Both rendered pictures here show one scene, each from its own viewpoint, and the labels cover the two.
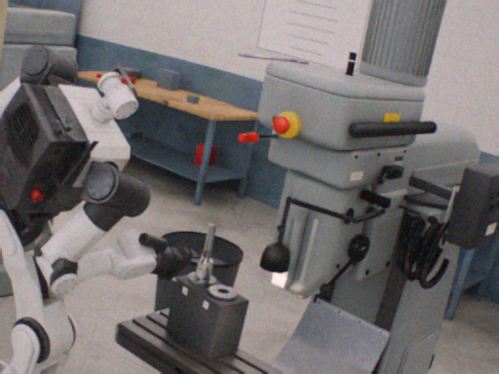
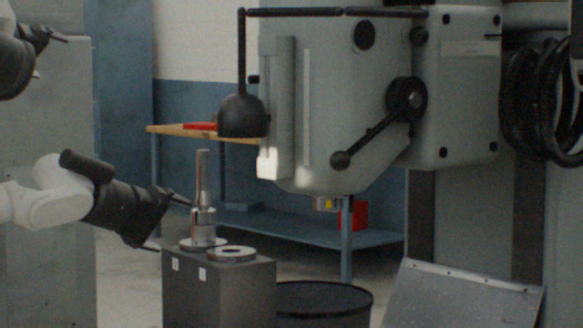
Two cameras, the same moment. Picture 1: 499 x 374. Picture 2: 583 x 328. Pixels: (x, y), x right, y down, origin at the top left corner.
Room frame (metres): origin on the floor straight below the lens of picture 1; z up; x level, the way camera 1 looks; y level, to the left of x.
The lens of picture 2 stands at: (0.21, -0.46, 1.54)
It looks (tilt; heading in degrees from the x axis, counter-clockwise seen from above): 7 degrees down; 7
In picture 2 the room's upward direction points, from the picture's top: straight up
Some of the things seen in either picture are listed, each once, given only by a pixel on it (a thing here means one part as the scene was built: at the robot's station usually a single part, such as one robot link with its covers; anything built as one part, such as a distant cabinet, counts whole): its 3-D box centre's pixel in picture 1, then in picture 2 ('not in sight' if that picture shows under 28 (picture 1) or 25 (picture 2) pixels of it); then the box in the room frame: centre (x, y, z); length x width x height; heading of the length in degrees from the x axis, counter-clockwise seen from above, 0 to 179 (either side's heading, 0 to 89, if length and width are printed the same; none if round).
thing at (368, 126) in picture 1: (396, 128); not in sight; (1.69, -0.46, 1.79); 0.45 x 0.04 x 0.04; 140
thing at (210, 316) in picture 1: (207, 313); (217, 299); (2.00, -0.10, 1.06); 0.22 x 0.12 x 0.20; 42
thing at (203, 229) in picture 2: (204, 270); (203, 228); (2.04, -0.07, 1.19); 0.05 x 0.05 x 0.05
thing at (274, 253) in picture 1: (276, 255); (241, 114); (1.60, -0.22, 1.44); 0.07 x 0.07 x 0.06
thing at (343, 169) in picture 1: (341, 153); not in sight; (1.79, -0.36, 1.68); 0.34 x 0.24 x 0.10; 140
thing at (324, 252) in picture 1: (317, 230); (332, 87); (1.76, -0.33, 1.47); 0.21 x 0.19 x 0.32; 50
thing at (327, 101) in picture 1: (345, 104); not in sight; (1.77, -0.34, 1.81); 0.47 x 0.26 x 0.16; 140
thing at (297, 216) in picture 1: (290, 245); (276, 107); (1.67, -0.26, 1.45); 0.04 x 0.04 x 0.21; 50
